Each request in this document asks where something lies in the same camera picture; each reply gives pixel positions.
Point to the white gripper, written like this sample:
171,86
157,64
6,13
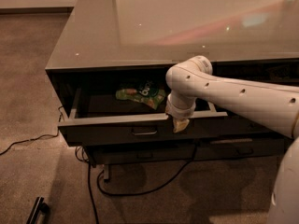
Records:
179,113

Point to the black object on floor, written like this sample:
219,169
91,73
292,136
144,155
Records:
39,207

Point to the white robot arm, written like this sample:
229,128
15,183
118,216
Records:
274,106

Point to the dark grey drawer cabinet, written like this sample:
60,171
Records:
106,43

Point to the green snack bag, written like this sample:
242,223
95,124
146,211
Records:
146,92

